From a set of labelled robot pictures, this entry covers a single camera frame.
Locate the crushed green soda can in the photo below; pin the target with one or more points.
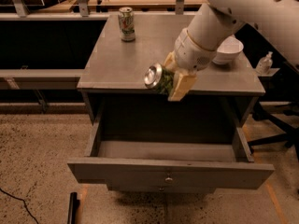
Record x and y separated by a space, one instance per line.
159 79

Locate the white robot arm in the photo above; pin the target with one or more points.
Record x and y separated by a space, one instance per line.
276 20

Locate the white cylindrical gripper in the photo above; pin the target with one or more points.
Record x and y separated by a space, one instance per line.
191 55

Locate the grey wooden drawer cabinet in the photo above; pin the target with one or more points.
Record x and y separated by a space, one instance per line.
114 91

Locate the upright white green soda can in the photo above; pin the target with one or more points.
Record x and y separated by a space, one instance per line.
126 24

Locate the clear hand sanitizer bottle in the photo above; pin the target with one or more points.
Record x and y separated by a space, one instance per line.
264 64

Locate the open grey top drawer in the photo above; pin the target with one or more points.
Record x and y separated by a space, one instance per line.
195 167

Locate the round metal drawer knob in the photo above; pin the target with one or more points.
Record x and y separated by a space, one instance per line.
169 179

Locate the white ceramic bowl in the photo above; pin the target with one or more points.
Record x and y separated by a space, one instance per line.
229 49

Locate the black bar on floor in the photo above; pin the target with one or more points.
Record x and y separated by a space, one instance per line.
72 209

